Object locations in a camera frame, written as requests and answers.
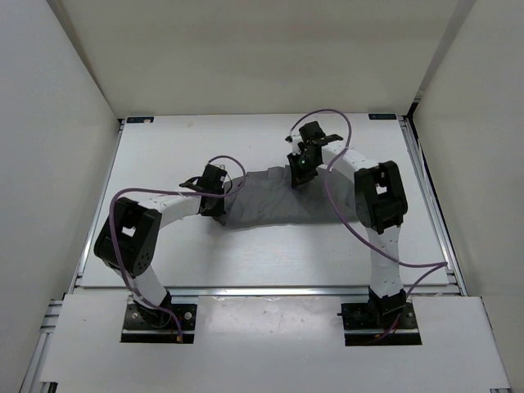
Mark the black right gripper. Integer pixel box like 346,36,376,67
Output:
288,150,321,188

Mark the grey pleated skirt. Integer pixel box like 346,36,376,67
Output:
217,165,358,229

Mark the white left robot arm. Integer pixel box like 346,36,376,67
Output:
93,164,228,328

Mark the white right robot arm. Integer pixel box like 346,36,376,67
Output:
286,121,408,328

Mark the blue right corner label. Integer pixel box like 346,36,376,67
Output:
368,113,397,120

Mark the blue corner label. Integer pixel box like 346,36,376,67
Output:
368,113,397,120
126,116,154,124

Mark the blue left corner label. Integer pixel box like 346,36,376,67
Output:
126,116,154,124

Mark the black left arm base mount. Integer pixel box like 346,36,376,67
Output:
120,299,197,344

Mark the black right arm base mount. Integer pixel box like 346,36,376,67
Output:
337,302,422,347

